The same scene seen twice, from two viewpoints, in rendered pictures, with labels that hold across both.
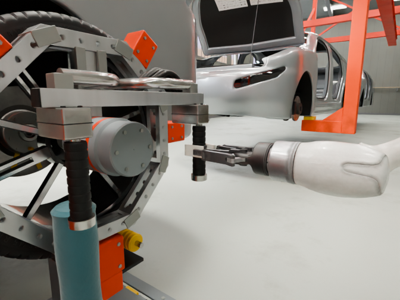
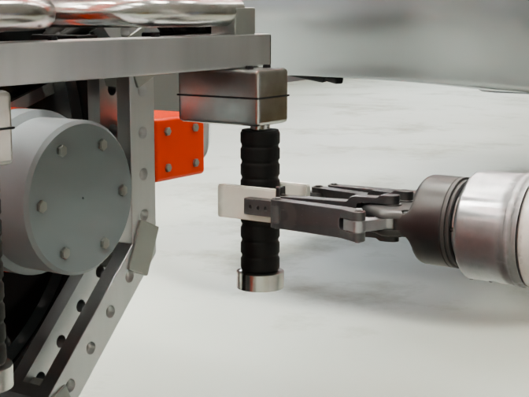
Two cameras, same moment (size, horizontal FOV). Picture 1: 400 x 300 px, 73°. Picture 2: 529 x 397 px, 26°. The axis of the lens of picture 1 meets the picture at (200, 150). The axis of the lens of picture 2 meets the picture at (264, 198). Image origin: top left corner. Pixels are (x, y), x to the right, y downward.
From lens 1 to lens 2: 0.33 m
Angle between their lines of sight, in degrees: 3
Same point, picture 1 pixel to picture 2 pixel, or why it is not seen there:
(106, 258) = not seen: outside the picture
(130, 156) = (73, 217)
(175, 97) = (195, 51)
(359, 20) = not seen: outside the picture
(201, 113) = (268, 94)
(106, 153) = (13, 209)
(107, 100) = (35, 69)
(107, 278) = not seen: outside the picture
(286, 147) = (499, 187)
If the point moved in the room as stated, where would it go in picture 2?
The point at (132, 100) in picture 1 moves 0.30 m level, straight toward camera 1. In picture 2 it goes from (90, 64) to (172, 93)
